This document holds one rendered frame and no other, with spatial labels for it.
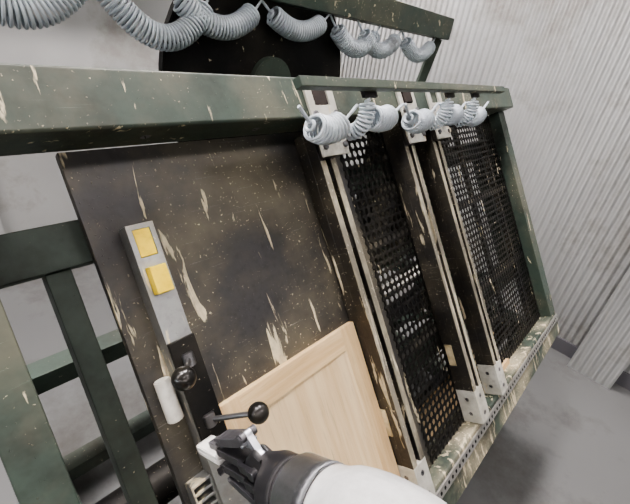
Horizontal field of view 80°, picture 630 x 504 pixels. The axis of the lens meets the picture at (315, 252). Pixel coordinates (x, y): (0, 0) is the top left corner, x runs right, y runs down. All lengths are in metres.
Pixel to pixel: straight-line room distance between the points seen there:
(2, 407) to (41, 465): 0.10
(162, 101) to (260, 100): 0.22
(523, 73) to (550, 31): 0.29
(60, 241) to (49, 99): 0.23
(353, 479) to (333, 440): 0.63
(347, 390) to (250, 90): 0.76
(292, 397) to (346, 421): 0.19
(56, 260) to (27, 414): 0.25
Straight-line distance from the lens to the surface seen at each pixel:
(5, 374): 0.69
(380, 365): 1.06
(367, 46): 1.79
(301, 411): 0.95
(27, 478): 0.72
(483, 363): 1.65
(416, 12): 2.10
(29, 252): 0.78
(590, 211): 3.45
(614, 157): 3.38
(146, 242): 0.74
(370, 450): 1.15
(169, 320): 0.74
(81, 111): 0.71
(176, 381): 0.63
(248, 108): 0.86
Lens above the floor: 2.01
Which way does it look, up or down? 29 degrees down
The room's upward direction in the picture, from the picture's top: 8 degrees clockwise
